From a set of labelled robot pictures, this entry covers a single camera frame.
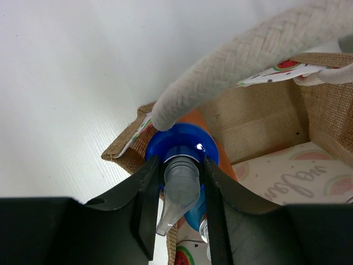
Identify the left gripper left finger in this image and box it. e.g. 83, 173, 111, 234
1, 156, 160, 264

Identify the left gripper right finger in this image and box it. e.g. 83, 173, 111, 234
203, 158, 352, 264

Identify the dark blue pump bottle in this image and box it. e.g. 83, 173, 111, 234
145, 123, 220, 236

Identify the light blue pump bottle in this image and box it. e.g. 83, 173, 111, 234
184, 185, 209, 243

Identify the grey-green bottle beige cap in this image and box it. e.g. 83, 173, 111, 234
338, 34, 353, 54

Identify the watermelon print canvas bag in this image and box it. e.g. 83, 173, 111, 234
100, 0, 353, 265

